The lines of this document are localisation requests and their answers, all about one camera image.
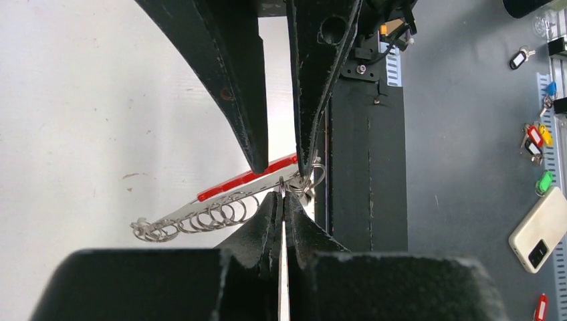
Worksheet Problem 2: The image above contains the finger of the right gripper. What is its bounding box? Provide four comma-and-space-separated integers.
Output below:
286, 1, 362, 177
138, 1, 268, 174

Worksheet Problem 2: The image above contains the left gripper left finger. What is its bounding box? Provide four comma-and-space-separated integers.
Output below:
32, 192, 283, 320

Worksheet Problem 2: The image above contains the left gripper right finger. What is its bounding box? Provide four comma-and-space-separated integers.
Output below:
283, 194, 508, 320

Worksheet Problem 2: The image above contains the grey red keyring holder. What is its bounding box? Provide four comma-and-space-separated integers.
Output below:
130, 154, 326, 243

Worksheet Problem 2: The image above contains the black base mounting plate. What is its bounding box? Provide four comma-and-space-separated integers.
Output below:
257, 0, 419, 253

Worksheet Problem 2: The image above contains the spare black tag key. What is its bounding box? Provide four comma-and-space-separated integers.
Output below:
508, 46, 536, 70

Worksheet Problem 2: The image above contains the white smartphone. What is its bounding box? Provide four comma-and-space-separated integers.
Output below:
508, 187, 566, 274

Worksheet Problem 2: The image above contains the spare red key tag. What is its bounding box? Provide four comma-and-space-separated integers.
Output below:
533, 294, 548, 321

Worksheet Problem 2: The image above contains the spare blue tag key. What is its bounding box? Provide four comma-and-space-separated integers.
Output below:
539, 81, 557, 118

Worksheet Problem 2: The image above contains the green key tag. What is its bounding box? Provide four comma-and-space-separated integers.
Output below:
535, 171, 554, 197

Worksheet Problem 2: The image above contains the spare key tag bundle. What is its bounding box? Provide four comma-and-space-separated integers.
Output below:
520, 122, 554, 167

